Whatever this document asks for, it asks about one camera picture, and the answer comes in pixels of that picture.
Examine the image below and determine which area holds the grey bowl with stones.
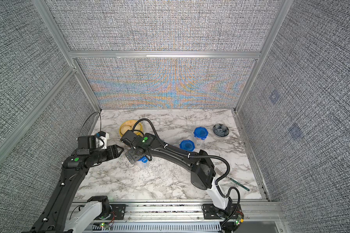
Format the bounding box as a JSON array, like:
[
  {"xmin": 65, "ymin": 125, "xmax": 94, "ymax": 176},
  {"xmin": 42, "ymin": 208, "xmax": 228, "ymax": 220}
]
[{"xmin": 213, "ymin": 124, "xmax": 229, "ymax": 137}]

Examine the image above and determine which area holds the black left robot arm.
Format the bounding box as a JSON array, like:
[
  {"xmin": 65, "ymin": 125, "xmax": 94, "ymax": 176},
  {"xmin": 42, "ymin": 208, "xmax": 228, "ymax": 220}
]
[{"xmin": 30, "ymin": 136, "xmax": 124, "ymax": 233}]

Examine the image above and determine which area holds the yellow steamer basket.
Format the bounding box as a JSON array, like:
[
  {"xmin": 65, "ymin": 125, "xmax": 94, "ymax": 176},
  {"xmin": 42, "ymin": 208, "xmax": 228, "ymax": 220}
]
[{"xmin": 119, "ymin": 120, "xmax": 144, "ymax": 136}]

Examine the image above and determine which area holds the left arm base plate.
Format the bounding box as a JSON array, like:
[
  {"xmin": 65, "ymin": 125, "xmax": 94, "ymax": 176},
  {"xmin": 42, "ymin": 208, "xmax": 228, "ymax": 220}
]
[{"xmin": 94, "ymin": 204, "xmax": 126, "ymax": 221}]

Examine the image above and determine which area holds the aluminium front rail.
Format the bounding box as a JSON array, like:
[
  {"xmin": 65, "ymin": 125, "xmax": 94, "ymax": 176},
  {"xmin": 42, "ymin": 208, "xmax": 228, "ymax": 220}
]
[{"xmin": 42, "ymin": 201, "xmax": 286, "ymax": 224}]

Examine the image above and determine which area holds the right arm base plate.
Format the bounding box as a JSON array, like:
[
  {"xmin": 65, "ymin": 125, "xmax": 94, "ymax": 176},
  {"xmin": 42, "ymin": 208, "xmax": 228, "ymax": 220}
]
[{"xmin": 201, "ymin": 203, "xmax": 244, "ymax": 220}]

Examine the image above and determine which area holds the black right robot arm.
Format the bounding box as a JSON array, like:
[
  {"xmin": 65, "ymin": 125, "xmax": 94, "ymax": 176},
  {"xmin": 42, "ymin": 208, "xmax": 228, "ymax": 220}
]
[{"xmin": 121, "ymin": 118, "xmax": 244, "ymax": 220}]

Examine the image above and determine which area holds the blue lid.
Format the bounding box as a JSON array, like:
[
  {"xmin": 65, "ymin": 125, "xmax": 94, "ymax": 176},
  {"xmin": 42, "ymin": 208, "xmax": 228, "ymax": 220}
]
[
  {"xmin": 193, "ymin": 127, "xmax": 209, "ymax": 140},
  {"xmin": 138, "ymin": 156, "xmax": 148, "ymax": 164},
  {"xmin": 179, "ymin": 139, "xmax": 196, "ymax": 152}
]

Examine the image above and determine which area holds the green handled fork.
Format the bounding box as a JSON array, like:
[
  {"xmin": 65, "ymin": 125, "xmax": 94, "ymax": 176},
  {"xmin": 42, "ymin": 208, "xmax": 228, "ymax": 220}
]
[{"xmin": 215, "ymin": 168, "xmax": 250, "ymax": 191}]

